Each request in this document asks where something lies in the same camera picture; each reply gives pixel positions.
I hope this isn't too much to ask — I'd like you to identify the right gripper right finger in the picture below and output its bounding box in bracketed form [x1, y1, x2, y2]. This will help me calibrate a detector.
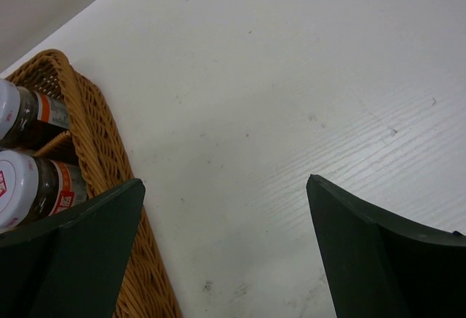
[307, 175, 465, 317]

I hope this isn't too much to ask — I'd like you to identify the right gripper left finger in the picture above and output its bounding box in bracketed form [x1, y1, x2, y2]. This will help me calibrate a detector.
[1, 179, 146, 317]

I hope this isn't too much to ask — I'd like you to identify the red-label spice jar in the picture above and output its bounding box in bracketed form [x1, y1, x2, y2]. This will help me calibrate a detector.
[1, 79, 69, 151]
[1, 150, 87, 230]

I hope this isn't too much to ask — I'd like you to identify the red-label spice jar back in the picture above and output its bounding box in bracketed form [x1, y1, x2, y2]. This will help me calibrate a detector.
[1, 79, 69, 151]

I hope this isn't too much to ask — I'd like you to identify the brown wicker divided tray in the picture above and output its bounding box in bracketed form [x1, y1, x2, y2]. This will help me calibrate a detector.
[7, 49, 182, 317]

